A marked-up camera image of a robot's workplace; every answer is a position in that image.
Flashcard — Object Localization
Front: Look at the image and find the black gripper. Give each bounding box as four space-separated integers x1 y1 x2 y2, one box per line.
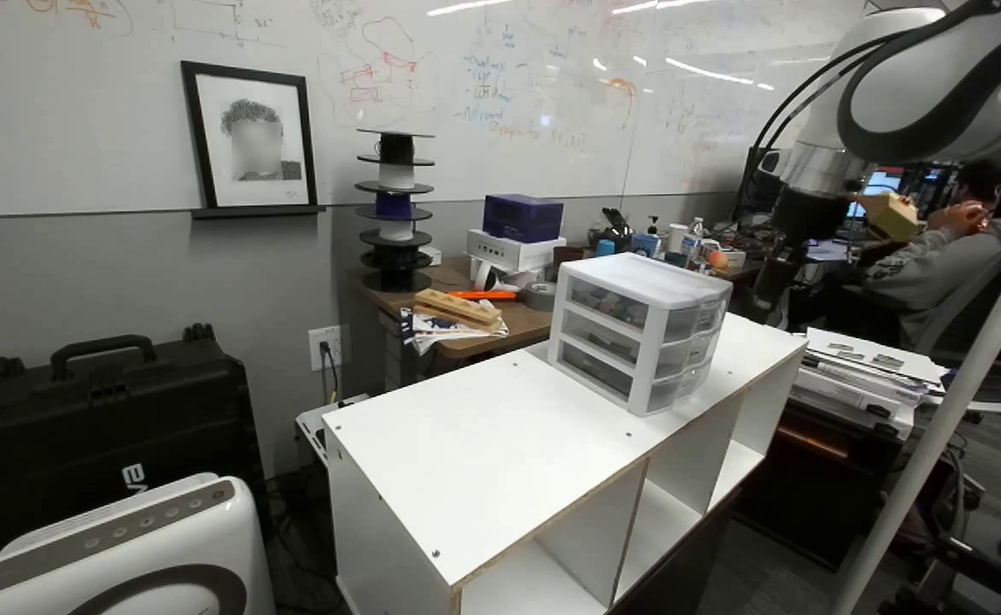
745 189 849 326

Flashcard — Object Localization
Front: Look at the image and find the clear topmost drawer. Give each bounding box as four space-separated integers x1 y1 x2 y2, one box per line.
571 280 729 343

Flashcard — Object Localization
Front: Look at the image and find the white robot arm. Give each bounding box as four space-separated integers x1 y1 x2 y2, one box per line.
738 0 1001 321

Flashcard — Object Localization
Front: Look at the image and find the white plastic drawer organizer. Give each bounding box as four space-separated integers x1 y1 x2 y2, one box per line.
548 254 730 412

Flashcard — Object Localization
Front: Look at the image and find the lit computer monitor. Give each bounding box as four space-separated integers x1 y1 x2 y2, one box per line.
849 166 903 217

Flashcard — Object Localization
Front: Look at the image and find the seated person in grey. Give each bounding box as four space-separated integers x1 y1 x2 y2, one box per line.
865 190 1001 337

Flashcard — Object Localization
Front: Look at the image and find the stack of white trays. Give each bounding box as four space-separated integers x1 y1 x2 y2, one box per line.
793 327 947 442

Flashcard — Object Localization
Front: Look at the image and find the dark blue box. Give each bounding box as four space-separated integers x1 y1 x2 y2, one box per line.
483 195 563 241

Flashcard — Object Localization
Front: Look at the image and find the white flat box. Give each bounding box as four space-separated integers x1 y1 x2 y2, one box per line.
469 229 563 283

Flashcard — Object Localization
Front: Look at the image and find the orange tool on table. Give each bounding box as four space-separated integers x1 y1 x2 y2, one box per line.
456 287 521 305

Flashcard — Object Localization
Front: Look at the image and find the white diagonal pole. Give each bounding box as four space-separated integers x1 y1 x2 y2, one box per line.
827 293 1001 615

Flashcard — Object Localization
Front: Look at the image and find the crumpled paper and bag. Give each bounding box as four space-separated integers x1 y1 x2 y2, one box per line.
407 287 507 355

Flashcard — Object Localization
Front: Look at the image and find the white cube shelf unit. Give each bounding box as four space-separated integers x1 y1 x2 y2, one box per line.
324 318 803 615

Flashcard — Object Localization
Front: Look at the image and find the stack of filament spools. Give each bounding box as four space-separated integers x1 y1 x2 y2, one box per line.
359 125 432 290

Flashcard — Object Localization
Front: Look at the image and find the wooden side table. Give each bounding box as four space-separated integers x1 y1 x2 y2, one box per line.
362 267 550 387

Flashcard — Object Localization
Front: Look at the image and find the black framed picture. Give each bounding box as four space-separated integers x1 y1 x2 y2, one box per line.
181 62 319 217

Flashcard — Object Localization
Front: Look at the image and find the white air purifier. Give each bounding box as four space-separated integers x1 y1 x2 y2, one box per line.
0 472 277 615

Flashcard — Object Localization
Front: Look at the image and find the black hard equipment case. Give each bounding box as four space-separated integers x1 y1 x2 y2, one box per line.
0 326 262 549

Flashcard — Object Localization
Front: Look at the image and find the wall power outlet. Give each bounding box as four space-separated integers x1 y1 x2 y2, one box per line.
309 326 343 369

